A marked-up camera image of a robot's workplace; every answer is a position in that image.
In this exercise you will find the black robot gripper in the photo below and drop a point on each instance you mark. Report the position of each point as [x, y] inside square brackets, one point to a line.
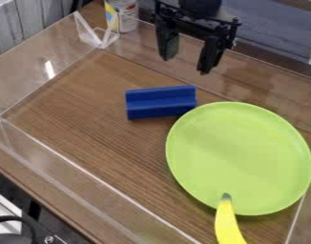
[203, 14]

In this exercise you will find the blue plastic block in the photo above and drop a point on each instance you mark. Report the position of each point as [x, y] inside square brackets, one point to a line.
[155, 102]

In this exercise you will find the green round plate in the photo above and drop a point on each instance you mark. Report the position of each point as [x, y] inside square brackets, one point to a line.
[234, 148]

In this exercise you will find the clear acrylic enclosure wall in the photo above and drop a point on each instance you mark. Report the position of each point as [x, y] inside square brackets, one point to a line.
[81, 196]

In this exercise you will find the clear acrylic corner bracket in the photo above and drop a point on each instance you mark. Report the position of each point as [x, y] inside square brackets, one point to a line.
[97, 37]

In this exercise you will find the yellow toy banana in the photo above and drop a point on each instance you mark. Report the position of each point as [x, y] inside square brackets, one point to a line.
[226, 225]

